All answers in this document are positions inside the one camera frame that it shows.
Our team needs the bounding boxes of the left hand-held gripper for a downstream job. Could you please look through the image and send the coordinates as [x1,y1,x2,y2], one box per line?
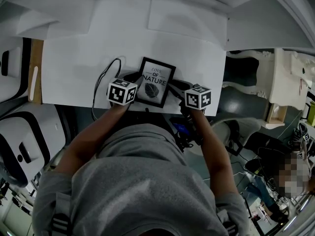
[107,71,144,107]

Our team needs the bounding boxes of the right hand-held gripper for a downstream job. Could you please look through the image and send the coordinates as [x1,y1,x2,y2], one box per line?
[167,80,213,118]

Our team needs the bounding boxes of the black framed nature picture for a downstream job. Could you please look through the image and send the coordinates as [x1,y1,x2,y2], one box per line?
[134,57,177,109]

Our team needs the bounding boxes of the person's left forearm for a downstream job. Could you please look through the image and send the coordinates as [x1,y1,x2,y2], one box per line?
[55,103,130,174]

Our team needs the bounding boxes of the person's right forearm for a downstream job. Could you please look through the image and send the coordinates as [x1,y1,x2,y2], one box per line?
[189,109,233,199]

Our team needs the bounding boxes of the white desk with drawers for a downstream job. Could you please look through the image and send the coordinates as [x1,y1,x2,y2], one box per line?
[0,0,313,118]

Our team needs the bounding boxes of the person's black trousers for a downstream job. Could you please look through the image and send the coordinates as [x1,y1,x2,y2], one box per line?
[132,111,173,132]

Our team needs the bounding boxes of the black belt-mounted device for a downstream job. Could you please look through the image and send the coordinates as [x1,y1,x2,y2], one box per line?
[169,117,205,152]

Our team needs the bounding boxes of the white shell chair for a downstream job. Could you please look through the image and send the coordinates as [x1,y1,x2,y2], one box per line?
[210,118,264,157]

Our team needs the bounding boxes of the person's grey shirt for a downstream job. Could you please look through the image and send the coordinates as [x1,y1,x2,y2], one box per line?
[31,123,252,236]

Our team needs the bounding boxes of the brown wooden cabinet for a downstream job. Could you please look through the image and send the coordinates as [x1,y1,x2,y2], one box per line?
[27,38,44,105]

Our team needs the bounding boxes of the white black-trimmed machine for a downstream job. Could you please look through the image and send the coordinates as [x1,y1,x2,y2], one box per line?
[0,37,32,103]
[0,104,67,189]

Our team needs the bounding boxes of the black yellow-patched bag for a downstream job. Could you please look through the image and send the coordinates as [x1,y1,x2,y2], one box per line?
[246,160,265,179]

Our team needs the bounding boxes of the green box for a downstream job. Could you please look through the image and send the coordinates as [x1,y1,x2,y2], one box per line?
[306,101,315,126]

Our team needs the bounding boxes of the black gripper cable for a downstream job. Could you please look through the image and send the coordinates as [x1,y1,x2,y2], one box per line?
[91,58,122,120]

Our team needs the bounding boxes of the grey shoulder strap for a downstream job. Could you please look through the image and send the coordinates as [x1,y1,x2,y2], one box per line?
[216,209,239,236]
[50,193,72,236]

